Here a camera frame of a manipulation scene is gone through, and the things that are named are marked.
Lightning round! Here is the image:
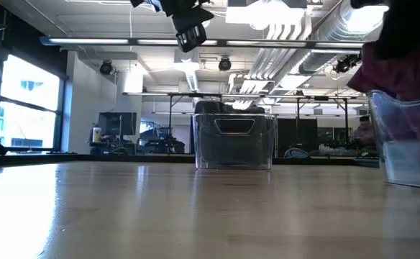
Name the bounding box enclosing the black ceiling light cluster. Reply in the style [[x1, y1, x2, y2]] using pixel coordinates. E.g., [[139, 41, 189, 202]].
[[333, 52, 365, 75]]

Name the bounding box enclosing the black computer monitor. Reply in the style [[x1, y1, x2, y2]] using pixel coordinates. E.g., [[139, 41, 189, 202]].
[[98, 112, 138, 140]]

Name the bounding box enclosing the person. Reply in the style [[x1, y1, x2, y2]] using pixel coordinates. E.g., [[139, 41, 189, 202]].
[[352, 115, 376, 145]]

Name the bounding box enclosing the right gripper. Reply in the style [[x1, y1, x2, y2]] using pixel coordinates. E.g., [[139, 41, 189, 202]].
[[350, 0, 420, 60]]

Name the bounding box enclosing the black ceiling camera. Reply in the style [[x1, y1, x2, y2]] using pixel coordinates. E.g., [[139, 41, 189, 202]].
[[218, 56, 232, 72], [99, 60, 114, 76]]

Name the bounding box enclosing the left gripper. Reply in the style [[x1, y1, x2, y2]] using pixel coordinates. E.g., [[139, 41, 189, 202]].
[[129, 0, 215, 54]]

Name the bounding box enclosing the silver ventilation duct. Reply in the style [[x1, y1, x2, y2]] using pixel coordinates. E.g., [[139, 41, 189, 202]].
[[298, 0, 391, 75]]

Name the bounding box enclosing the black aluminium table frame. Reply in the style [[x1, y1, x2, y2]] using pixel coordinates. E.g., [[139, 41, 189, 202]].
[[0, 152, 380, 169]]

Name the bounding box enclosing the long ceiling light bar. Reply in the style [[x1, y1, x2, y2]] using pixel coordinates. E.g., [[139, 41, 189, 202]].
[[40, 35, 365, 50]]

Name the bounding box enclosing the clear plastic bin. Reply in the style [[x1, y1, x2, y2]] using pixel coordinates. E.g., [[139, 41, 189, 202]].
[[367, 89, 420, 191], [191, 113, 278, 171]]

